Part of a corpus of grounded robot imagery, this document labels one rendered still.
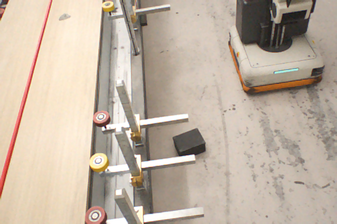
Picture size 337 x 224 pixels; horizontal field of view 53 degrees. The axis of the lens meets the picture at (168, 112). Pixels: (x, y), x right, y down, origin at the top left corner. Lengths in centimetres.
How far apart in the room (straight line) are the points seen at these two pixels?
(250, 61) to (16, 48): 169
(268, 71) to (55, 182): 180
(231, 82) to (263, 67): 38
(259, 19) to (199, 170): 124
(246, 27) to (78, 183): 185
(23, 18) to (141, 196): 155
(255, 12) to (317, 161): 117
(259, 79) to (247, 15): 49
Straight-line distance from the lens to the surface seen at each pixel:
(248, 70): 268
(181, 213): 140
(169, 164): 151
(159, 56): 331
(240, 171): 243
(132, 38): 217
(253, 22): 277
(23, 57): 221
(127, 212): 122
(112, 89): 218
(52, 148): 163
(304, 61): 280
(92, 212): 139
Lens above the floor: 210
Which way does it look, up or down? 49 degrees down
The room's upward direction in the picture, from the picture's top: 11 degrees counter-clockwise
